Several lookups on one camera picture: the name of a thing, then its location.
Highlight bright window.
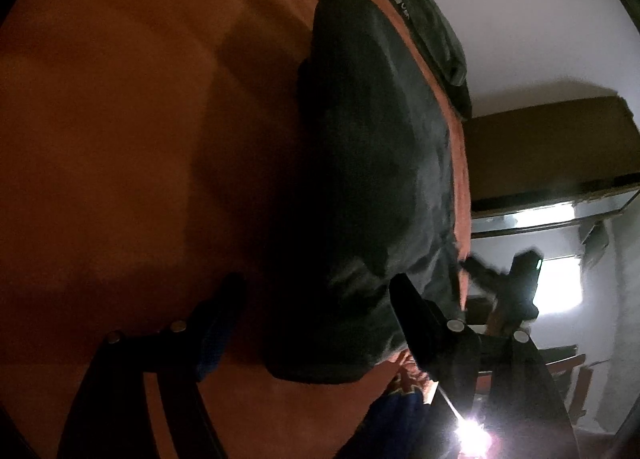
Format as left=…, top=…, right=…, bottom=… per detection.
left=535, top=256, right=585, bottom=312

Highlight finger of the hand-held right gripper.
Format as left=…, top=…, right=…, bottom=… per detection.
left=462, top=254, right=511, bottom=290

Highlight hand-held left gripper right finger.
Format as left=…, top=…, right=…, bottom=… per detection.
left=389, top=273, right=581, bottom=459

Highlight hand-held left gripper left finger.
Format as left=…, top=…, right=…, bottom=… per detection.
left=57, top=273, right=248, bottom=459

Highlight shiny metal frame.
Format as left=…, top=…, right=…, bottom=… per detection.
left=470, top=186, right=640, bottom=240

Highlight dark grey drawstring pants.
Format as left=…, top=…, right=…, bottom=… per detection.
left=262, top=0, right=468, bottom=385

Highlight folded grey garment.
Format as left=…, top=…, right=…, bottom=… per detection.
left=385, top=0, right=468, bottom=87

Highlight folded dark garment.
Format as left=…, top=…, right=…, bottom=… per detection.
left=440, top=74, right=473, bottom=121

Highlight orange blanket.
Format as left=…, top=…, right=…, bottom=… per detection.
left=0, top=0, right=473, bottom=459

